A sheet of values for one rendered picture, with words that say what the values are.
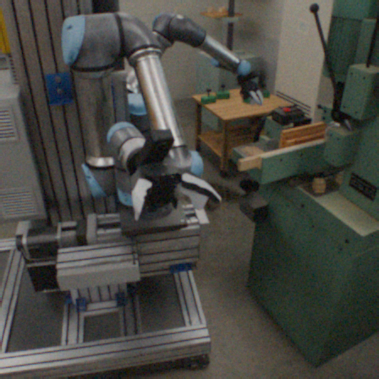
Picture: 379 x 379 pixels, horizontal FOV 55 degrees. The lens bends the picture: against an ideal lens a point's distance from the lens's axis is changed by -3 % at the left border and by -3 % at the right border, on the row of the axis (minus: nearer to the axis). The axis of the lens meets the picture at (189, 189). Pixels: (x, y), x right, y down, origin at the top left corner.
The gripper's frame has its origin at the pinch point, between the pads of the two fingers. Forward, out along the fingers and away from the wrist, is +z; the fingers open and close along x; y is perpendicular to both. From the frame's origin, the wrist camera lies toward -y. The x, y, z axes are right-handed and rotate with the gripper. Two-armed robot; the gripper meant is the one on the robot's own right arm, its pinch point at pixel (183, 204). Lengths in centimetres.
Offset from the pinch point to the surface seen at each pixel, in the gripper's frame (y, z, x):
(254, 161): 23, -53, -57
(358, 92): -9, -31, -73
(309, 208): 39, -38, -77
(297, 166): 26, -49, -76
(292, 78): 28, -190, -191
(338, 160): 15, -32, -76
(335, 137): 8, -35, -74
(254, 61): 30, -260, -202
